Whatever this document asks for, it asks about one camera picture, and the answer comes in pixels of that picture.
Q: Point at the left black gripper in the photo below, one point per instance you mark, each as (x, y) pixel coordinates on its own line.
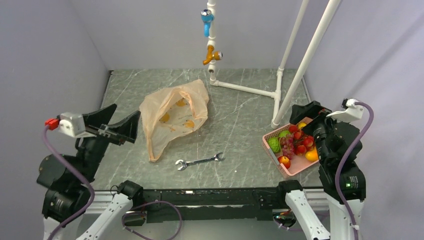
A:
(126, 128)

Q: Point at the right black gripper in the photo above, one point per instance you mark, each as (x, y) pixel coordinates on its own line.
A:
(312, 109)

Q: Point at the red fake fruit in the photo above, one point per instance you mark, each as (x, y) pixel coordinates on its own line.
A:
(301, 141)

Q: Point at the orange fake fruit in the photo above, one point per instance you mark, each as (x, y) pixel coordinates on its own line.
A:
(312, 155)

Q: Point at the green bumpy custard apple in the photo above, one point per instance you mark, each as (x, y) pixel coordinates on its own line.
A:
(274, 144)

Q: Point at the red yellow fake apple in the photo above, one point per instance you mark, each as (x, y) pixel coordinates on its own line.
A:
(285, 161)

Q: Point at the orange banana-print plastic bag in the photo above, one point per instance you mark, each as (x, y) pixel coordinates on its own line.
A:
(171, 113)

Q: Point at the yellow fake mango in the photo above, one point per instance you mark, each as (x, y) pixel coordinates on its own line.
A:
(301, 125)

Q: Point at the green fake fruit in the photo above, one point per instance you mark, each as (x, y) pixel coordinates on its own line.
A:
(283, 133)

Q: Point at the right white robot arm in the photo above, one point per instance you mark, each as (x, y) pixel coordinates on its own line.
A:
(345, 191)

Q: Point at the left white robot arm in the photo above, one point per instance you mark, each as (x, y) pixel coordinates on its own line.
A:
(68, 179)

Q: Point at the purple fake grape bunch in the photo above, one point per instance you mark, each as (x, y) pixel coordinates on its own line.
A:
(287, 146)

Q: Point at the pink plastic basket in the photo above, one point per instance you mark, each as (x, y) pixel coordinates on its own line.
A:
(298, 163)

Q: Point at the silver open-end wrench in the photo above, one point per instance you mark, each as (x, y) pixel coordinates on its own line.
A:
(182, 164)

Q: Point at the orange tap valve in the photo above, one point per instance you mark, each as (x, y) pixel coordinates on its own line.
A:
(212, 55)

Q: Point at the blue tap valve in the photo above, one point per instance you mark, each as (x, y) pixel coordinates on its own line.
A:
(207, 18)

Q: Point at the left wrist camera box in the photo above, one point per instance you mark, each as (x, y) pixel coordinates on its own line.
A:
(68, 123)

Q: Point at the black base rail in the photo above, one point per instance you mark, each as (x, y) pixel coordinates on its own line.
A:
(162, 205)

